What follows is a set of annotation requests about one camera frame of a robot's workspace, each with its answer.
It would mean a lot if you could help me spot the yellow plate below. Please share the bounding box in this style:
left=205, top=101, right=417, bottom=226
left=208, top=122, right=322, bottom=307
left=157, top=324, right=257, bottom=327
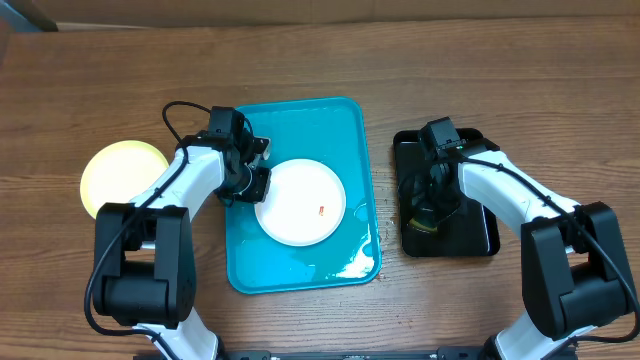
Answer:
left=80, top=140, right=169, bottom=219

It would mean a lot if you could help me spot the teal plastic tray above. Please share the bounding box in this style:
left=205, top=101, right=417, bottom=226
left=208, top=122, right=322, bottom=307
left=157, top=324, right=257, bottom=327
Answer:
left=225, top=97, right=382, bottom=294

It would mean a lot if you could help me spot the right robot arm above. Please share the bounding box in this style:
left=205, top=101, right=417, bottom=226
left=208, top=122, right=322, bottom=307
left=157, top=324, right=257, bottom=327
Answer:
left=393, top=117, right=639, bottom=360

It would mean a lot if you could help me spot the yellow green sponge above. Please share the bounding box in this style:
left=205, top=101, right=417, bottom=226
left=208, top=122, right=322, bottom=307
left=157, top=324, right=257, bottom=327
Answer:
left=408, top=218, right=438, bottom=233

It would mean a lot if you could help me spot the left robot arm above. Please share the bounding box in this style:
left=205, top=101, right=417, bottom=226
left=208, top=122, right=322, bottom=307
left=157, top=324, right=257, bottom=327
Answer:
left=84, top=106, right=271, bottom=359

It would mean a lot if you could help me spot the black tray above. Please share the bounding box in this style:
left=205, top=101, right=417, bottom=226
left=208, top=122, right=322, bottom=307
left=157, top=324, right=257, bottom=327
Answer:
left=393, top=130, right=500, bottom=257

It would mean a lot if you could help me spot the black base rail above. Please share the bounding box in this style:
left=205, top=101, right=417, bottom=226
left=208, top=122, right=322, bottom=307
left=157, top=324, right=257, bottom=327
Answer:
left=217, top=346, right=499, bottom=360

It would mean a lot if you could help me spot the white plate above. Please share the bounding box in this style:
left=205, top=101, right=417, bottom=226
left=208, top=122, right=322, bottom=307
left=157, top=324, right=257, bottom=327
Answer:
left=254, top=159, right=346, bottom=247

